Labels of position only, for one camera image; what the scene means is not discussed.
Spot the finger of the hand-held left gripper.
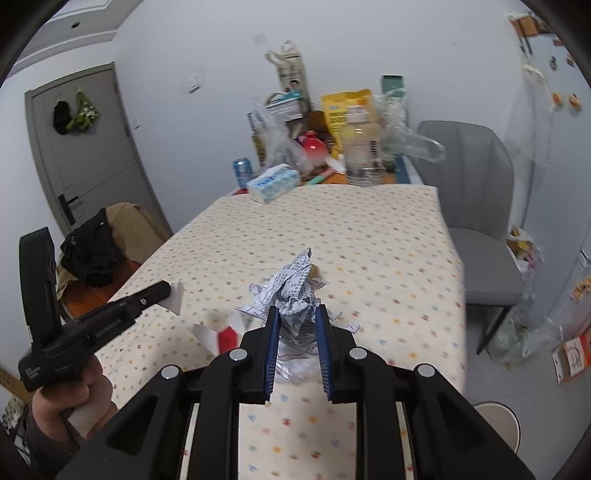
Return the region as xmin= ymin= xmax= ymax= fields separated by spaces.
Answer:
xmin=108 ymin=281 xmax=172 ymax=320

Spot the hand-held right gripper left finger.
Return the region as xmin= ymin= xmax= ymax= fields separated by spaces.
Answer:
xmin=55 ymin=305 xmax=282 ymax=480

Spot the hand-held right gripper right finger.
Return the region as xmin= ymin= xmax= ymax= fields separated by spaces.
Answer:
xmin=315 ymin=305 xmax=539 ymax=480

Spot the clear plastic wrapper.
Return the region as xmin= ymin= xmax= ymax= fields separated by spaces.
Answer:
xmin=274 ymin=353 xmax=324 ymax=384

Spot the red white wrapper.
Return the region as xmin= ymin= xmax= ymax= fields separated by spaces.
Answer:
xmin=191 ymin=323 xmax=243 ymax=357

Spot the printed paper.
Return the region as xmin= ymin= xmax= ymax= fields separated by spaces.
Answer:
xmin=233 ymin=248 xmax=358 ymax=352

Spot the white round trash bin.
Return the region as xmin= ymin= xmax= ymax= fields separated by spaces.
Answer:
xmin=473 ymin=401 xmax=522 ymax=455

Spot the person's left forearm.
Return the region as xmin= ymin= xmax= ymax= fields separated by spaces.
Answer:
xmin=21 ymin=411 xmax=86 ymax=480

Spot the person's left hand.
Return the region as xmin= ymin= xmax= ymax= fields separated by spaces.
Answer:
xmin=31 ymin=357 xmax=118 ymax=445

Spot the wooden chair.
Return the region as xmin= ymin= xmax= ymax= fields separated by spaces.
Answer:
xmin=60 ymin=261 xmax=139 ymax=324

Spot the black garment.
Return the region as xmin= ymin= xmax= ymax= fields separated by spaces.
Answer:
xmin=60 ymin=209 xmax=127 ymax=288

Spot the brown jacket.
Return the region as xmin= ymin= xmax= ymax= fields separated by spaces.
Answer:
xmin=55 ymin=202 xmax=171 ymax=296

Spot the black door lock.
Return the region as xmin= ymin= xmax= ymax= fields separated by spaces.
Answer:
xmin=58 ymin=194 xmax=86 ymax=227

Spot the floral tablecloth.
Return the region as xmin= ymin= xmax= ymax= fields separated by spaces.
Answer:
xmin=92 ymin=185 xmax=467 ymax=480

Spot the grey door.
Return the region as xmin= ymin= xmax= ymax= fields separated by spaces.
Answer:
xmin=25 ymin=62 xmax=174 ymax=241

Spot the blue soda can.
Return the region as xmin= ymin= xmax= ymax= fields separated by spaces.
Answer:
xmin=232 ymin=158 xmax=254 ymax=189

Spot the blue white tissue box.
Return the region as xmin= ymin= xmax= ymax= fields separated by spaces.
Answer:
xmin=246 ymin=164 xmax=300 ymax=205

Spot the black hanging cloth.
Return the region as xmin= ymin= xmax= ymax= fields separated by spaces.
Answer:
xmin=52 ymin=99 xmax=72 ymax=136

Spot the green hanging cloth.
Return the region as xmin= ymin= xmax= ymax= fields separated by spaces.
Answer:
xmin=67 ymin=90 xmax=101 ymax=132

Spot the clear water bottle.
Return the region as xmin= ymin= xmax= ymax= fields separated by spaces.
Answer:
xmin=342 ymin=105 xmax=384 ymax=188

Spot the red vase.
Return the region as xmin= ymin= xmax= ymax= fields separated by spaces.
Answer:
xmin=298 ymin=130 xmax=329 ymax=167

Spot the clear bag of plastic bottles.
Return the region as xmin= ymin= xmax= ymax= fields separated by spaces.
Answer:
xmin=485 ymin=314 xmax=564 ymax=370

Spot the clear plastic grocery bag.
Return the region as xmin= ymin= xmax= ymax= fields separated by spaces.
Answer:
xmin=248 ymin=102 xmax=311 ymax=178

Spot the grey upholstered chair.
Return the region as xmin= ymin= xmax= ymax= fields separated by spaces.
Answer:
xmin=416 ymin=121 xmax=525 ymax=356

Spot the plastic bag of packaging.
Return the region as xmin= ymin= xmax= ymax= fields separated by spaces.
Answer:
xmin=505 ymin=226 xmax=543 ymax=278

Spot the crumpled clear plastic bag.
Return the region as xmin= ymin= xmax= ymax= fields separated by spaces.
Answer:
xmin=372 ymin=90 xmax=446 ymax=167

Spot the yellow snack bag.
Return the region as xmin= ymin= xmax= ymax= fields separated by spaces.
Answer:
xmin=321 ymin=89 xmax=374 ymax=153

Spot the orange white cardboard box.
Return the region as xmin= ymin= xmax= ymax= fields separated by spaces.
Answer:
xmin=551 ymin=335 xmax=591 ymax=386

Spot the printed paper tote bag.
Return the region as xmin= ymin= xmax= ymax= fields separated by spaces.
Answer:
xmin=264 ymin=41 xmax=311 ymax=100

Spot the dark green carton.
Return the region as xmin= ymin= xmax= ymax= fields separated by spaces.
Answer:
xmin=381 ymin=75 xmax=407 ymax=100

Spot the translucent hanging plastic bag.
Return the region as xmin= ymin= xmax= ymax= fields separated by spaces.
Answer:
xmin=504 ymin=88 xmax=552 ymax=169

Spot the white refrigerator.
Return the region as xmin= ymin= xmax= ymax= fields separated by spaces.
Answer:
xmin=505 ymin=28 xmax=591 ymax=342

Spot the black wire basket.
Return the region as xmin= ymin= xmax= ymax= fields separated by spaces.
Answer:
xmin=264 ymin=92 xmax=309 ymax=123

